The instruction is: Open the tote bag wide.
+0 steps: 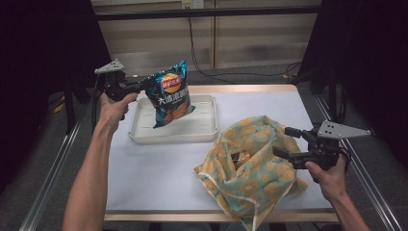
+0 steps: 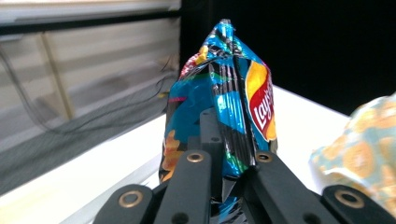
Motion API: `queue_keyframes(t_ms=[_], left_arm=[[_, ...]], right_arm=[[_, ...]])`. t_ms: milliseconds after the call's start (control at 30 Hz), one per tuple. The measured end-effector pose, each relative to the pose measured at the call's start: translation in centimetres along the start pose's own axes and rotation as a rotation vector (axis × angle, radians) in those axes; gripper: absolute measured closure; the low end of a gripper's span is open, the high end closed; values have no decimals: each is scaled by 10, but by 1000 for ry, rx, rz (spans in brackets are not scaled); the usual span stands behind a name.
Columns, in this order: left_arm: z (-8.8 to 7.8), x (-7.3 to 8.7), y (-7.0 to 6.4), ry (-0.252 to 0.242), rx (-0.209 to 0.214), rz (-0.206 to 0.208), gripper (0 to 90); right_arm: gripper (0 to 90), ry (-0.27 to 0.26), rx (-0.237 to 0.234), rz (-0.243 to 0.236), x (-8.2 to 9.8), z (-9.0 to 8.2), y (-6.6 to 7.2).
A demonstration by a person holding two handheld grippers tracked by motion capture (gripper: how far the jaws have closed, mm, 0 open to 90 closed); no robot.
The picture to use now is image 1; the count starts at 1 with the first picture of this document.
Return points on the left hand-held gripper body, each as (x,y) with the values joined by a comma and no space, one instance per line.
(114,85)

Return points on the black metal stand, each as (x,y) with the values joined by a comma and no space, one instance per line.
(69,109)

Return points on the black curtain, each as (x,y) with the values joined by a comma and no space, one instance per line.
(38,80)
(375,64)

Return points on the person's right hand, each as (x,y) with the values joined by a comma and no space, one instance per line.
(330,179)

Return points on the white table cover sheet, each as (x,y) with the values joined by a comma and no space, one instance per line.
(154,170)

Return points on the black horizontal bar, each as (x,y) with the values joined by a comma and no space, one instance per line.
(224,12)

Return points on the aluminium floor rail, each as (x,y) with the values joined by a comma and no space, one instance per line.
(48,183)
(369,186)

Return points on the white plastic tray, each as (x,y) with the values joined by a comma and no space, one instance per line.
(198,125)

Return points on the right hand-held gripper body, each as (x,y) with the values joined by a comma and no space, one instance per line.
(327,150)

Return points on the white wall socket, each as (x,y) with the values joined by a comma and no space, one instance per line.
(192,4)

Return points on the dark blue chips bag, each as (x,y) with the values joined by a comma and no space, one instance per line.
(170,96)

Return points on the orange-patterned teal cloth bag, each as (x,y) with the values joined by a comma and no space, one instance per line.
(256,173)

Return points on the person's left hand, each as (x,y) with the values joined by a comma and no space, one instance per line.
(112,112)

